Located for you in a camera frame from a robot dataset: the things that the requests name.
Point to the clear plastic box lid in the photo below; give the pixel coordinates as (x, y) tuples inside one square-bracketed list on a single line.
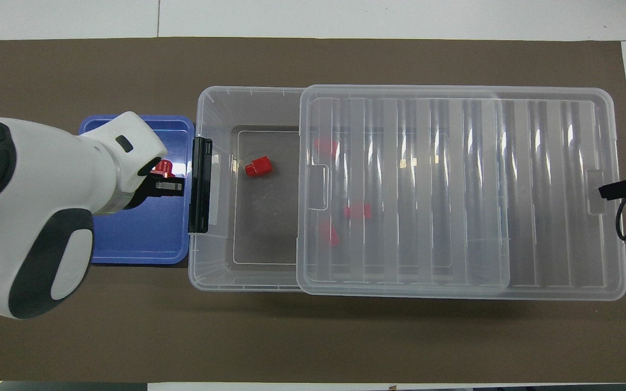
[(454, 190)]

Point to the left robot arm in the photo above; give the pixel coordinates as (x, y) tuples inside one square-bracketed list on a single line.
[(30, 179)]

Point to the red block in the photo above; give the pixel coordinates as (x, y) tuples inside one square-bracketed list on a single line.
[(163, 167), (326, 145), (357, 211), (258, 166), (329, 234)]

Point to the black box latch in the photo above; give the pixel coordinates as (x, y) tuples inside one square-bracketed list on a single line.
[(200, 184)]

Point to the clear plastic storage box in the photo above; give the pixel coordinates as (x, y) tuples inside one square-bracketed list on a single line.
[(264, 228)]

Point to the blue plastic tray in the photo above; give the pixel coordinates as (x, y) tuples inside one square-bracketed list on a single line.
[(139, 239)]

